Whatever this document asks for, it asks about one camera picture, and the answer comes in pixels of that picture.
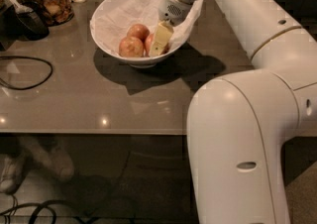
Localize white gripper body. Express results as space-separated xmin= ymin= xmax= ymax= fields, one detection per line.
xmin=158 ymin=0 xmax=192 ymax=26

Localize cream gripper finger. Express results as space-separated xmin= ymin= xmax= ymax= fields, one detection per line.
xmin=149 ymin=21 xmax=173 ymax=57

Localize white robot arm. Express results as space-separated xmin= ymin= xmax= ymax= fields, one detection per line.
xmin=158 ymin=0 xmax=317 ymax=224

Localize white ceramic bowl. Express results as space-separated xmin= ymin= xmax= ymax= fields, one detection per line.
xmin=90 ymin=0 xmax=202 ymax=67

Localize white paper liner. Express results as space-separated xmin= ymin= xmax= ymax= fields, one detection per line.
xmin=90 ymin=0 xmax=205 ymax=54

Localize white shoe right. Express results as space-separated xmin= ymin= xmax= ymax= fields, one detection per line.
xmin=49 ymin=146 xmax=74 ymax=182

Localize white shoe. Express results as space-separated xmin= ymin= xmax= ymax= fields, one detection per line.
xmin=49 ymin=146 xmax=74 ymax=182
xmin=0 ymin=154 xmax=27 ymax=194

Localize white shoe left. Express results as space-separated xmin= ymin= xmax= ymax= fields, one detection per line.
xmin=0 ymin=154 xmax=27 ymax=194

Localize black scoop with white handle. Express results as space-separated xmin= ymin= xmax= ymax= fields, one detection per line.
xmin=8 ymin=0 xmax=50 ymax=41

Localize black cable on table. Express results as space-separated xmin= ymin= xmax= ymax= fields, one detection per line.
xmin=0 ymin=56 xmax=54 ymax=91

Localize black cables on floor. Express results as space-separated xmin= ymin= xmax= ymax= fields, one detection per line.
xmin=0 ymin=174 xmax=138 ymax=224

